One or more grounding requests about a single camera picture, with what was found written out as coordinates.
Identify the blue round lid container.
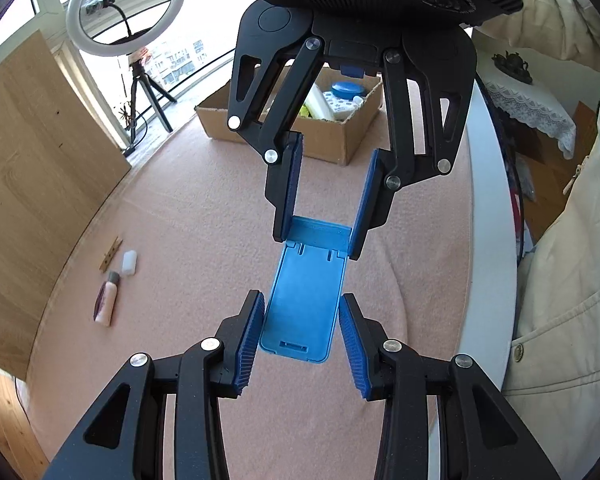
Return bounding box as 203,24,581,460
330,80,366,101

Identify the tissue pack with dots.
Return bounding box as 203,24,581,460
323,90,365,122

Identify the pink bottle grey cap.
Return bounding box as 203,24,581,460
93,271,120,326

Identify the small white cap piece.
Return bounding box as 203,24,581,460
120,249,137,276

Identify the wooden clothespin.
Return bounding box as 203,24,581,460
98,236,123,273

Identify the blue phone stand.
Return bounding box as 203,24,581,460
260,217,351,364

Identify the yellow shuttlecock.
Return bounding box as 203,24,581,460
298,104,311,118

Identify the white lotion bottle blue cap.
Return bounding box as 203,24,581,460
304,84,335,122

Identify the cardboard box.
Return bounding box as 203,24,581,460
195,67,382,166

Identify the dark teapot ornament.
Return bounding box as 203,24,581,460
492,51,533,86

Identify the beige jacket person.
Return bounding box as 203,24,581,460
482,0,600,479

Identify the white lace cloth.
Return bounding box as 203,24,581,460
477,51,577,159

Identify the black tripod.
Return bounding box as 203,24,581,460
122,56,179,156

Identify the large wooden board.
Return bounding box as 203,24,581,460
0,32,131,378

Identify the white ring light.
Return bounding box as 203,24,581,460
66,0,185,58

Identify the webcam on ring light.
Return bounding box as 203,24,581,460
82,0,116,15

